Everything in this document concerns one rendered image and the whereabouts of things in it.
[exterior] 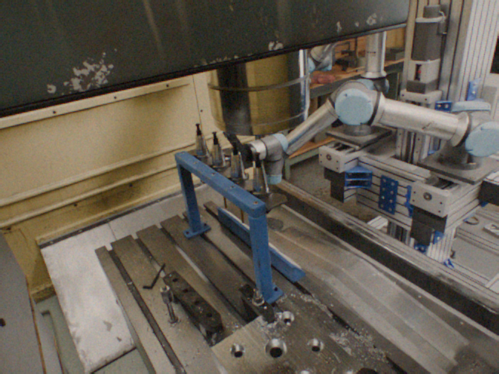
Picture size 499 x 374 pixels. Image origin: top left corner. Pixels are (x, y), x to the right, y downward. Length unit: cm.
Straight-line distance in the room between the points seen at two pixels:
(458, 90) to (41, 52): 152
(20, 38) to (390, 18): 46
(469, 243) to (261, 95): 218
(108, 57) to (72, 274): 131
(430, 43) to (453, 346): 106
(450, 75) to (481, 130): 42
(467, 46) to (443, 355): 109
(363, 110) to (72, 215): 121
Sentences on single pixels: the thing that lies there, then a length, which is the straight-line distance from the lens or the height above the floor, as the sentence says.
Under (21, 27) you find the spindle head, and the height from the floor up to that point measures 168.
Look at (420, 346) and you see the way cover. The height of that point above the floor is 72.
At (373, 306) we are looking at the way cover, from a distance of 131.
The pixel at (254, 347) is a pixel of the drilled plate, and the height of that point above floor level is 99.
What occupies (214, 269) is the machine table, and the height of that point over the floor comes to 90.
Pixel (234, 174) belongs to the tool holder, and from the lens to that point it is 101.
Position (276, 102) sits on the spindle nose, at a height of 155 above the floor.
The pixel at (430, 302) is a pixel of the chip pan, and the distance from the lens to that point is 146.
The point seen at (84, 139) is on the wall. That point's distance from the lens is 156.
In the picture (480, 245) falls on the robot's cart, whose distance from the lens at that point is 255.
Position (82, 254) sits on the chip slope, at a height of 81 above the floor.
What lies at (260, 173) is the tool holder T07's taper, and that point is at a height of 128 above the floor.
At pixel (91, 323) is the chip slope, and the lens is 150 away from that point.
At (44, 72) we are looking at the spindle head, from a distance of 35.
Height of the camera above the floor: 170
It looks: 29 degrees down
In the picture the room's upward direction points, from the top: 6 degrees counter-clockwise
